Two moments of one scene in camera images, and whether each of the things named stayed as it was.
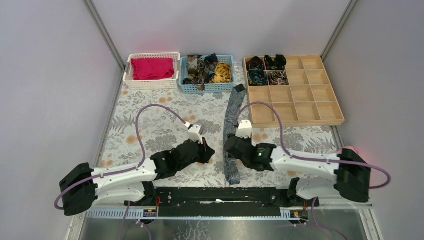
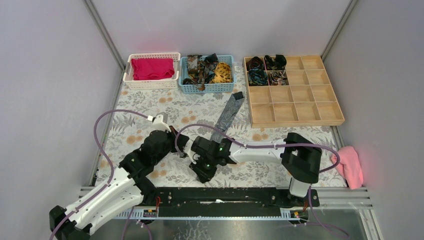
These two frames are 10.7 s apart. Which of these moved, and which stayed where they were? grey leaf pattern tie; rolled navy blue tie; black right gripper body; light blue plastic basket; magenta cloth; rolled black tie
Moved: grey leaf pattern tie; black right gripper body
Stayed: rolled black tie; magenta cloth; rolled navy blue tie; light blue plastic basket
